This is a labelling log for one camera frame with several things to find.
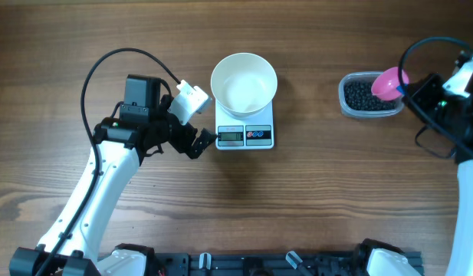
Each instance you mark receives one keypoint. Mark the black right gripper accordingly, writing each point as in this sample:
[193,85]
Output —
[419,91]

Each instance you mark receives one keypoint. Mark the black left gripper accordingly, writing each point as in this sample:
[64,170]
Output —
[182,144]

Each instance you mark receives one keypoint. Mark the pink scoop with blue handle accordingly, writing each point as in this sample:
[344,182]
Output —
[387,86]

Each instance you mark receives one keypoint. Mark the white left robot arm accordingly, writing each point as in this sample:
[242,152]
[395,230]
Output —
[71,245]

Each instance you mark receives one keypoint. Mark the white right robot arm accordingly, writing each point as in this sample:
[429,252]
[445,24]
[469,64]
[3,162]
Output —
[461,85]

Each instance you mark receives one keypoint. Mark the white digital kitchen scale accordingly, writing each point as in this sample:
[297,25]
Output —
[255,132]

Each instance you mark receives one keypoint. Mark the white bowl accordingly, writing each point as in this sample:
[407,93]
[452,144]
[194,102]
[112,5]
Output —
[243,84]

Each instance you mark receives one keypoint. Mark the black beans in container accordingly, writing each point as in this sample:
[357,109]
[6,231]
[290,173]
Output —
[358,96]

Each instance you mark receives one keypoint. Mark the clear plastic bean container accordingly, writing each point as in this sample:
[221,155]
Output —
[359,114]

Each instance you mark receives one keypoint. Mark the black mounting rail base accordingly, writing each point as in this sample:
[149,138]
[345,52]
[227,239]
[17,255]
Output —
[259,264]

